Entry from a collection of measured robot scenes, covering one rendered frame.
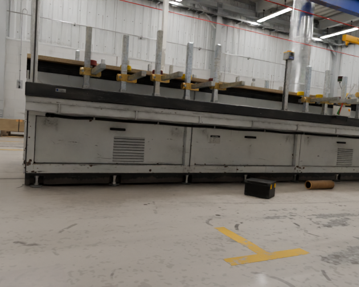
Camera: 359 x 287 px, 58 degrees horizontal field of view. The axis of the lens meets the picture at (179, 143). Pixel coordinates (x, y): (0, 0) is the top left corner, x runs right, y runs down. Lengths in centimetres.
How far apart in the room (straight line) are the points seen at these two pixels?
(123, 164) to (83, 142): 35
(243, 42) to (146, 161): 968
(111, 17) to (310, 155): 763
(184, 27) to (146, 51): 157
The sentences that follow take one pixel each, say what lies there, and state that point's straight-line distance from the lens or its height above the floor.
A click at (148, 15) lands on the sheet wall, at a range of 1045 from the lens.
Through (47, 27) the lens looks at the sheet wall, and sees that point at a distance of 968.
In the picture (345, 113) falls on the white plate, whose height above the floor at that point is 74.
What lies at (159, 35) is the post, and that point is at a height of 113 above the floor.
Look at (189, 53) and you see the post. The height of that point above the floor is 105.
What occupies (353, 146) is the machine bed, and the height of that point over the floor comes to 40.
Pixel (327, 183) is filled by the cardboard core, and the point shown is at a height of 6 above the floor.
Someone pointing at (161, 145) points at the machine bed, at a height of 33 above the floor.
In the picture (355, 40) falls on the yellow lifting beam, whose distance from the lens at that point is 827.
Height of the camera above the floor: 49
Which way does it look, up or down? 3 degrees down
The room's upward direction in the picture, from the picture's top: 4 degrees clockwise
